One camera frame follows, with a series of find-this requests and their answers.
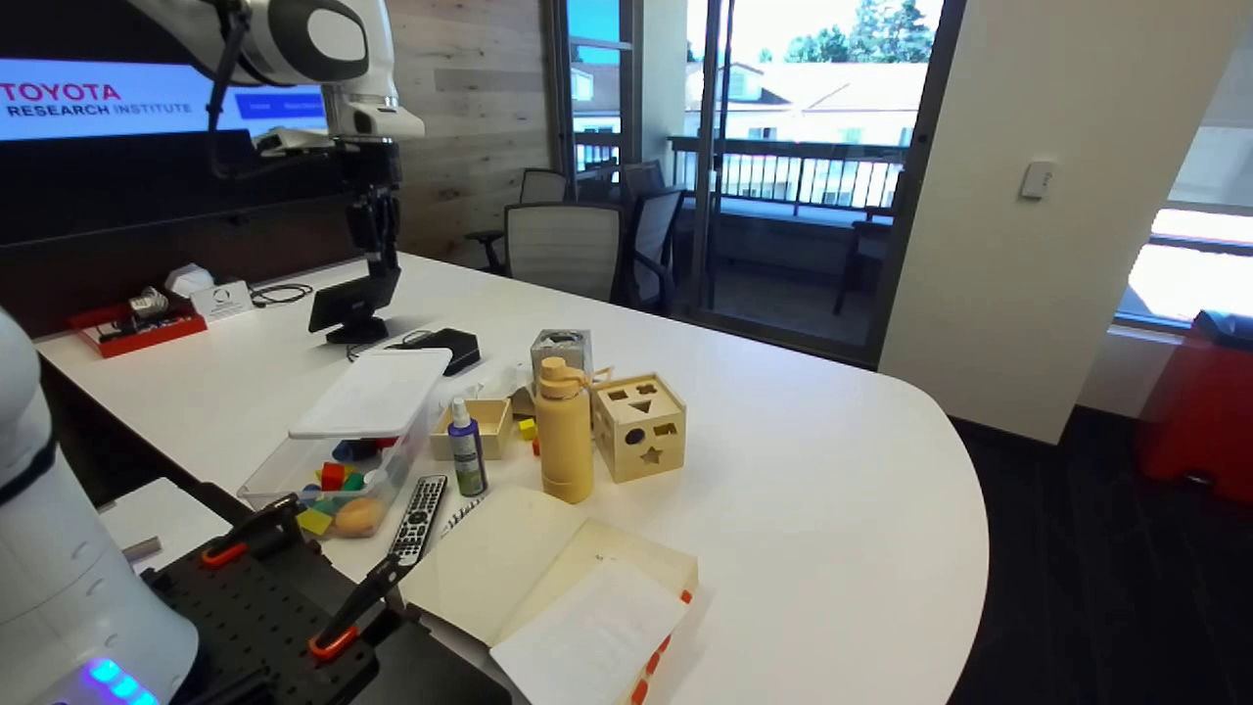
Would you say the small wooden tray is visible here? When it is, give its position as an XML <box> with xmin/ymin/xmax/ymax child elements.
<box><xmin>456</xmin><ymin>392</ymin><xmax>516</xmax><ymax>444</ymax></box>

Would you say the black device on stand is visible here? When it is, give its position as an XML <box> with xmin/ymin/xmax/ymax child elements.
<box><xmin>304</xmin><ymin>273</ymin><xmax>395</xmax><ymax>348</ymax></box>

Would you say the grey remote control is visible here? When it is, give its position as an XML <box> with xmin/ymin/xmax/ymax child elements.
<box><xmin>388</xmin><ymin>476</ymin><xmax>455</xmax><ymax>575</ymax></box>

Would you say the white sheet on base plate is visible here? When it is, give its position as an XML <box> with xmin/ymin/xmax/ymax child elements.
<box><xmin>95</xmin><ymin>476</ymin><xmax>238</xmax><ymax>581</ymax></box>

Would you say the grey office chair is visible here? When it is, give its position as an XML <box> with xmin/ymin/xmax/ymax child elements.
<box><xmin>498</xmin><ymin>200</ymin><xmax>631</xmax><ymax>304</ymax></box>

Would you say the orange toy fruit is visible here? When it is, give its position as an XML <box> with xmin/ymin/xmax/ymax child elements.
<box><xmin>327</xmin><ymin>494</ymin><xmax>390</xmax><ymax>541</ymax></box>

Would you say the wooden shape sorter cube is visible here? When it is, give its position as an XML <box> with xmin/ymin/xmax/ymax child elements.
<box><xmin>586</xmin><ymin>370</ymin><xmax>693</xmax><ymax>489</ymax></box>

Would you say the red bin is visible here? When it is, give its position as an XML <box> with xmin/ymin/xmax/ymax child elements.
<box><xmin>1127</xmin><ymin>304</ymin><xmax>1253</xmax><ymax>509</ymax></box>

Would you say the dark balcony chair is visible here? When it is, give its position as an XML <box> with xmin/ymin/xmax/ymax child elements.
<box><xmin>828</xmin><ymin>213</ymin><xmax>908</xmax><ymax>318</ymax></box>

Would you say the grey tissue box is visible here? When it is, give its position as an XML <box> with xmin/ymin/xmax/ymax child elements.
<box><xmin>523</xmin><ymin>324</ymin><xmax>596</xmax><ymax>384</ymax></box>

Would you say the small blue-labelled spray bottle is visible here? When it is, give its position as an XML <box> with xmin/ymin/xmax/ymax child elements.
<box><xmin>442</xmin><ymin>397</ymin><xmax>493</xmax><ymax>506</ymax></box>

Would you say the clear plastic storage bin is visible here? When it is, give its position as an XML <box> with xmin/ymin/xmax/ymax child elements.
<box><xmin>238</xmin><ymin>389</ymin><xmax>442</xmax><ymax>550</ymax></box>

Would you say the tan water bottle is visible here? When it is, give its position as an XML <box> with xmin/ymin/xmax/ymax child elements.
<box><xmin>529</xmin><ymin>354</ymin><xmax>603</xmax><ymax>509</ymax></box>

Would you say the small white box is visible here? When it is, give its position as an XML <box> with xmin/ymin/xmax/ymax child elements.
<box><xmin>159</xmin><ymin>260</ymin><xmax>257</xmax><ymax>324</ymax></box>

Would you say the dark office chair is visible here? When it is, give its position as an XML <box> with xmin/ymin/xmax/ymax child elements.
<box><xmin>618</xmin><ymin>186</ymin><xmax>693</xmax><ymax>318</ymax></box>
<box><xmin>514</xmin><ymin>165</ymin><xmax>575</xmax><ymax>213</ymax></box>

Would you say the dark balcony railing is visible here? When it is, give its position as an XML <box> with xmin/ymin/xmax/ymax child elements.
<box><xmin>661</xmin><ymin>135</ymin><xmax>920</xmax><ymax>221</ymax></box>

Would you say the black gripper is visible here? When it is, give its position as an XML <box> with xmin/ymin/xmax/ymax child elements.
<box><xmin>338</xmin><ymin>135</ymin><xmax>408</xmax><ymax>312</ymax></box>

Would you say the white wall light switch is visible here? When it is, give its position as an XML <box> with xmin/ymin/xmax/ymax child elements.
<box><xmin>1015</xmin><ymin>154</ymin><xmax>1059</xmax><ymax>209</ymax></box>

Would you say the coiled grey cable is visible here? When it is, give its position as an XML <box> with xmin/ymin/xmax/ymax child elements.
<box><xmin>245</xmin><ymin>273</ymin><xmax>315</xmax><ymax>312</ymax></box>

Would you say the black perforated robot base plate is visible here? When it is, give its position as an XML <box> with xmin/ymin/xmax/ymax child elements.
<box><xmin>138</xmin><ymin>498</ymin><xmax>516</xmax><ymax>705</ymax></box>

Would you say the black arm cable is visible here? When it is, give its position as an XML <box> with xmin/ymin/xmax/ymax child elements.
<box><xmin>203</xmin><ymin>0</ymin><xmax>254</xmax><ymax>139</ymax></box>

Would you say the red tray with items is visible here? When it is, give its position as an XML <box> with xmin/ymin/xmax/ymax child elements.
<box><xmin>67</xmin><ymin>288</ymin><xmax>215</xmax><ymax>365</ymax></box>

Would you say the wall display screen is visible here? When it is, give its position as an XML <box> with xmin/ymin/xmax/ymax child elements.
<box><xmin>0</xmin><ymin>50</ymin><xmax>332</xmax><ymax>150</ymax></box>

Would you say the black clamp with orange handles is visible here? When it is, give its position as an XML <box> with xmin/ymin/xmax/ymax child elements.
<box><xmin>191</xmin><ymin>489</ymin><xmax>304</xmax><ymax>575</ymax></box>
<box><xmin>304</xmin><ymin>537</ymin><xmax>429</xmax><ymax>667</ymax></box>

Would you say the black tablet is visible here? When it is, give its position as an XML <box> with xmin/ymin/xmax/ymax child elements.
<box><xmin>388</xmin><ymin>324</ymin><xmax>485</xmax><ymax>382</ymax></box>

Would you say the white bin lid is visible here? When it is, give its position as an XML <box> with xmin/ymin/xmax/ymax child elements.
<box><xmin>287</xmin><ymin>342</ymin><xmax>455</xmax><ymax>444</ymax></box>

